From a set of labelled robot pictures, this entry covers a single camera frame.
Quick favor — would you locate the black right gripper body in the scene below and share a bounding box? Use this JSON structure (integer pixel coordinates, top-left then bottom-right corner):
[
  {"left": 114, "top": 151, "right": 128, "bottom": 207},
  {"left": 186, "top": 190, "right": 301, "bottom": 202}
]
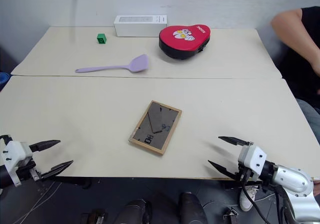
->
[{"left": 234, "top": 166, "right": 254, "bottom": 185}]

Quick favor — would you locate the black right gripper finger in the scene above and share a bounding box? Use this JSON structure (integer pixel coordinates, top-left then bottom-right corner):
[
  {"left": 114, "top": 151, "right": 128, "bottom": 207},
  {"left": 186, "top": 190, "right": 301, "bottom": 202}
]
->
[
  {"left": 207, "top": 159, "right": 239, "bottom": 181},
  {"left": 217, "top": 136, "right": 254, "bottom": 147}
]

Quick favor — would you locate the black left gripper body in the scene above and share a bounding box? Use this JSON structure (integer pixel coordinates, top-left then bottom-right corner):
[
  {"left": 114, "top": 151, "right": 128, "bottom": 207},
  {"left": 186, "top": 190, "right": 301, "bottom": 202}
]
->
[{"left": 15, "top": 159, "right": 43, "bottom": 183}]

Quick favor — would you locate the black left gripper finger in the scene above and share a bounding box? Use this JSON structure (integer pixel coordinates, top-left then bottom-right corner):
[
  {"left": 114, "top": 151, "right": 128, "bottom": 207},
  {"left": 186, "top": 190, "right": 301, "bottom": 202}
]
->
[
  {"left": 28, "top": 139, "right": 62, "bottom": 153},
  {"left": 40, "top": 159, "right": 74, "bottom": 181}
]

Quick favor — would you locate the white sneaker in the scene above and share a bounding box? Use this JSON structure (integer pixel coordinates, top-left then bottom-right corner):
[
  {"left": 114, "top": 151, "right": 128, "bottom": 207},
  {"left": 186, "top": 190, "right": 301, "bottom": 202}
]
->
[{"left": 239, "top": 183, "right": 260, "bottom": 212}]

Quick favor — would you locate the person's grey trouser leg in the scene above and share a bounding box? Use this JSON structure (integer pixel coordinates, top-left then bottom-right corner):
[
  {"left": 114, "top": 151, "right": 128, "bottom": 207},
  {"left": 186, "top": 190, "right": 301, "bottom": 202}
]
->
[{"left": 295, "top": 98, "right": 320, "bottom": 144}]

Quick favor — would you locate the red heart-shaped boxing pad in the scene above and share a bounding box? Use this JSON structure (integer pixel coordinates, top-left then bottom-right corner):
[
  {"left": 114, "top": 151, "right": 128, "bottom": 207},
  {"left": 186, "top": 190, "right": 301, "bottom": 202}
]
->
[{"left": 158, "top": 24, "right": 212, "bottom": 60}]

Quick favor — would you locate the purple silicone spatula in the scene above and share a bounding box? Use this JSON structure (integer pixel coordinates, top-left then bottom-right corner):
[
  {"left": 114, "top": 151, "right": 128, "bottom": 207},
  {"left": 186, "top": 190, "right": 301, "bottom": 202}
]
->
[{"left": 75, "top": 54, "right": 151, "bottom": 74}]

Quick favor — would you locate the person's black shirt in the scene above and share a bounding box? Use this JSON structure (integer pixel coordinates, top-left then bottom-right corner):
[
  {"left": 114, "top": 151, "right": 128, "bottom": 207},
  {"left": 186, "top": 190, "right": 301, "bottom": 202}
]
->
[{"left": 299, "top": 6, "right": 320, "bottom": 36}]

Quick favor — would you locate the white rectangular cardboard box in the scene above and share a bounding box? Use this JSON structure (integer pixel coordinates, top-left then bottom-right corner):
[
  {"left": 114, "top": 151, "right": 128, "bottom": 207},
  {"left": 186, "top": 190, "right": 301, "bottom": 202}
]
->
[{"left": 113, "top": 15, "right": 168, "bottom": 38}]

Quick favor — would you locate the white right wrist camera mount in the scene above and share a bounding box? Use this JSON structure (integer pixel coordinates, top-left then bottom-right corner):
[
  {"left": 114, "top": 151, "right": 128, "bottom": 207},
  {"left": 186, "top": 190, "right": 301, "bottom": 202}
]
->
[{"left": 237, "top": 143, "right": 268, "bottom": 182}]

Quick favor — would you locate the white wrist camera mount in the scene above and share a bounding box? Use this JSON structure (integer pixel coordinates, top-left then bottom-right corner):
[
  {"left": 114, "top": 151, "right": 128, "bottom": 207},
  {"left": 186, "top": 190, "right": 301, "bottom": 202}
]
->
[
  {"left": 0, "top": 134, "right": 34, "bottom": 187},
  {"left": 237, "top": 143, "right": 268, "bottom": 182}
]

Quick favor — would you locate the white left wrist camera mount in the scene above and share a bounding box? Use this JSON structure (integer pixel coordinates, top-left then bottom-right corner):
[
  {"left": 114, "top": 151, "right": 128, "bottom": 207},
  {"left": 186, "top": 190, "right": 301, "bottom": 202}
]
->
[{"left": 0, "top": 134, "right": 34, "bottom": 187}]

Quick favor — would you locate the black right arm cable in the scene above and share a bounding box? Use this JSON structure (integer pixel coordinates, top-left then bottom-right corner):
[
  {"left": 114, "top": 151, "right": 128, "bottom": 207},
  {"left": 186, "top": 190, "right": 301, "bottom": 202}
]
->
[{"left": 240, "top": 180, "right": 274, "bottom": 224}]

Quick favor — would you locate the thin white floor cable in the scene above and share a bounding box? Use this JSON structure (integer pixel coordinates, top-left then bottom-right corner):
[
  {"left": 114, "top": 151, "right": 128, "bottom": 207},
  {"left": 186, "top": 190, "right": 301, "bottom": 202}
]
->
[{"left": 11, "top": 183, "right": 62, "bottom": 224}]

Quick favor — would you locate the wooden picture frame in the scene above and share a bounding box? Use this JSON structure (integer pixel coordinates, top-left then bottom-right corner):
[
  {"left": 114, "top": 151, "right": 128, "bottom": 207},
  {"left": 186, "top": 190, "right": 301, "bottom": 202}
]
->
[{"left": 127, "top": 100, "right": 183, "bottom": 156}]

